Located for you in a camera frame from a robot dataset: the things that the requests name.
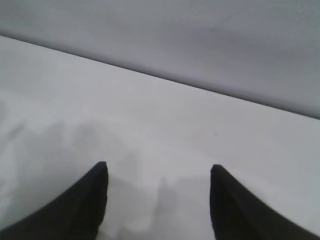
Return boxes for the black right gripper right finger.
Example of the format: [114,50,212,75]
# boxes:
[209,163,320,240]

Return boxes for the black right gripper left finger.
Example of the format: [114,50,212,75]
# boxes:
[0,161,109,240]

